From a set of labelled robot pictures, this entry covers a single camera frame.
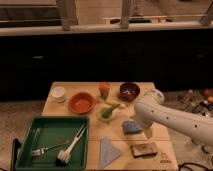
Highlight blue sponge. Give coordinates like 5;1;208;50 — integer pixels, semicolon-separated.
122;121;143;134

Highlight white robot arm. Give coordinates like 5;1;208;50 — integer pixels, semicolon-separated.
133;89;213;147

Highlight dark brown bowl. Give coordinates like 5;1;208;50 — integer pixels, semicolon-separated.
119;82;140;102

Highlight red bowl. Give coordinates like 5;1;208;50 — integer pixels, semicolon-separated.
68;92;96;114

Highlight brown wooden block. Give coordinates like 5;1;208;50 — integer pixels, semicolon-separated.
130;142;158;158

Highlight grey folded cloth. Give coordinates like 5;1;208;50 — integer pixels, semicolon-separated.
99;137;121;169

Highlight spice bottles on floor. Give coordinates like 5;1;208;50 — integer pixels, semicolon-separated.
178;90;213;117

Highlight orange carrot toy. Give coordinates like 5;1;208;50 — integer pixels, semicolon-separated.
99;82;110;100

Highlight white dish brush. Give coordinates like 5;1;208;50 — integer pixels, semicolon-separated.
56;125;86;166

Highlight small white cup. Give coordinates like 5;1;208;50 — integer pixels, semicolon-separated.
51;87;66;102

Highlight green plastic tray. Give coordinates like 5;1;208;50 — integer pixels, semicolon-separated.
15;116;89;171

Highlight metal fork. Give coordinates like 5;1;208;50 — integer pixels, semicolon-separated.
31;140;69;157

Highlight black chair frame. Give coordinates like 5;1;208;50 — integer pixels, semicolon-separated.
10;138;22;171

